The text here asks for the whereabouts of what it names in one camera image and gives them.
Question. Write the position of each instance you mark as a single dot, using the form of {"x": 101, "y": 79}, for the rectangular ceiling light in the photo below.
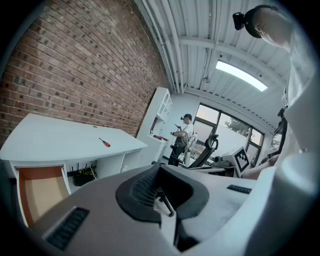
{"x": 241, "y": 75}

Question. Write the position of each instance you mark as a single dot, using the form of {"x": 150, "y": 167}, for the person's head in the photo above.
{"x": 272, "y": 27}

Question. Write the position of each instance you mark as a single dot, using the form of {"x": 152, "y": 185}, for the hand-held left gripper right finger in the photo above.
{"x": 225, "y": 200}

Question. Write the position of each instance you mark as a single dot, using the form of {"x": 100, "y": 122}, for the black head-mounted camera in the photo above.
{"x": 240, "y": 20}

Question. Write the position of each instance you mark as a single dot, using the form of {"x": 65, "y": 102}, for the black router with antennas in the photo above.
{"x": 81, "y": 176}

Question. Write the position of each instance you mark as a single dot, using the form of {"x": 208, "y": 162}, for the white desk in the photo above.
{"x": 62, "y": 140}

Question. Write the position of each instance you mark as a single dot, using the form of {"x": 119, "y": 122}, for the white bookshelf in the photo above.
{"x": 155, "y": 117}

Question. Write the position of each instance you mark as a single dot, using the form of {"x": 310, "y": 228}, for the black office chair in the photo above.
{"x": 206, "y": 152}

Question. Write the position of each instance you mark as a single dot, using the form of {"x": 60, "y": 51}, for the person's white printed t-shirt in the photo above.
{"x": 300, "y": 125}

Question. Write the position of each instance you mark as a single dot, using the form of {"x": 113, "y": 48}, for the person's right forearm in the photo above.
{"x": 265, "y": 166}

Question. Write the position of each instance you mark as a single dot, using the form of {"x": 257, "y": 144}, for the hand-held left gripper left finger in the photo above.
{"x": 100, "y": 212}

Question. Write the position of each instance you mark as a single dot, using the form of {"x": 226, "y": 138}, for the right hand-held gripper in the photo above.
{"x": 241, "y": 161}

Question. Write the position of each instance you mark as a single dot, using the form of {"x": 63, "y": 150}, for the white drawer with wooden inside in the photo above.
{"x": 40, "y": 192}

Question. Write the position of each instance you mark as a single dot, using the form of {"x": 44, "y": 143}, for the black-framed window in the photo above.
{"x": 225, "y": 130}

